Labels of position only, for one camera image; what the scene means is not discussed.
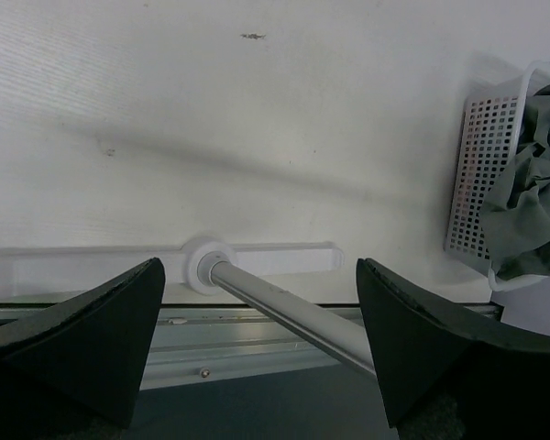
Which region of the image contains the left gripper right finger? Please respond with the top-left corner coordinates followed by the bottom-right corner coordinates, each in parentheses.
top-left (356, 258), bottom-right (550, 439)

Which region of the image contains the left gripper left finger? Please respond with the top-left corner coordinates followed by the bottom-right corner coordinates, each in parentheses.
top-left (0, 258), bottom-right (166, 439)

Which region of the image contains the grey pleated skirt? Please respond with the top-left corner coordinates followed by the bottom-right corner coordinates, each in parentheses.
top-left (479, 85), bottom-right (550, 281)

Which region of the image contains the silver clothes rack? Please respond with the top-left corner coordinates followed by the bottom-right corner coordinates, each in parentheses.
top-left (0, 236), bottom-right (376, 376)

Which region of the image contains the white plastic basket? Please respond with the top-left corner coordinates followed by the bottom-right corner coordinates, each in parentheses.
top-left (444, 61), bottom-right (550, 292)

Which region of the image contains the aluminium mounting rail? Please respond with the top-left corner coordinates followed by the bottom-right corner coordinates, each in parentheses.
top-left (0, 300), bottom-right (505, 391)

